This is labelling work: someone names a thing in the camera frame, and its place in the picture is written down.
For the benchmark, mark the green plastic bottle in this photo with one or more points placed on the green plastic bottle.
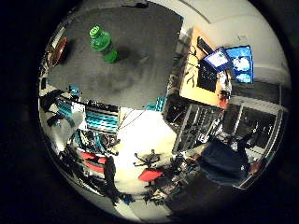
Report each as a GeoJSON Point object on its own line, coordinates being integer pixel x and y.
{"type": "Point", "coordinates": [102, 43]}

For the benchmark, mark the orange wooden desk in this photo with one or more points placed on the orange wooden desk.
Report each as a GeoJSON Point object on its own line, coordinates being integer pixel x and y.
{"type": "Point", "coordinates": [190, 85]}

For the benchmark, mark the blue ribbed cylinder part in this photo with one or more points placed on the blue ribbed cylinder part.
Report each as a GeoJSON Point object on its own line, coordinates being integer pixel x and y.
{"type": "Point", "coordinates": [101, 122]}

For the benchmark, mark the metal shelving rack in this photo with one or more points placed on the metal shelving rack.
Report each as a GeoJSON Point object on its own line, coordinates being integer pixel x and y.
{"type": "Point", "coordinates": [199, 124]}

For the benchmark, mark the red office chair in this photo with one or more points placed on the red office chair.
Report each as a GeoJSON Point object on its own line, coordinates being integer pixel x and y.
{"type": "Point", "coordinates": [93, 164]}
{"type": "Point", "coordinates": [150, 174]}

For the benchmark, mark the laptop with lit screen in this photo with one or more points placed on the laptop with lit screen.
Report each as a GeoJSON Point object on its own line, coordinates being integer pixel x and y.
{"type": "Point", "coordinates": [218, 59]}

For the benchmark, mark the person in dark blue clothing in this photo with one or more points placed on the person in dark blue clothing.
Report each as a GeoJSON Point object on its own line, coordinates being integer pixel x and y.
{"type": "Point", "coordinates": [224, 158]}

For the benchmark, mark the blue lit monitor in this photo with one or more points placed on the blue lit monitor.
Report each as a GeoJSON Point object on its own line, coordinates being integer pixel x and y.
{"type": "Point", "coordinates": [243, 63]}

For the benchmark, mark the copper brown bowl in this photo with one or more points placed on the copper brown bowl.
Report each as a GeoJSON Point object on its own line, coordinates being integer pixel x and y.
{"type": "Point", "coordinates": [59, 51]}

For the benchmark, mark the grey metal shelf unit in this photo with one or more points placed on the grey metal shelf unit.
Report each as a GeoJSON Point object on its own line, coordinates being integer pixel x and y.
{"type": "Point", "coordinates": [260, 124]}

